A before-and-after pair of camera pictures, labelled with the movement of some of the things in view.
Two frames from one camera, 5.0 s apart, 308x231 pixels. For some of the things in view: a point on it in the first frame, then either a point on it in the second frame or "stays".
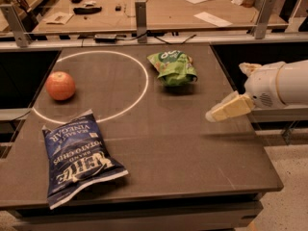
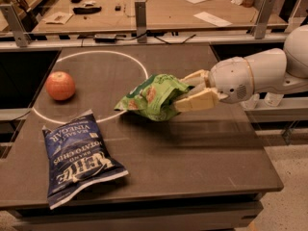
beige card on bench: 59,17 stays
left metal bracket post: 21,34 stays
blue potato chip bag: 76,155 stays
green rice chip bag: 173,68 → 156,99
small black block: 117,8 stays
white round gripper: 263,85 → 229,80
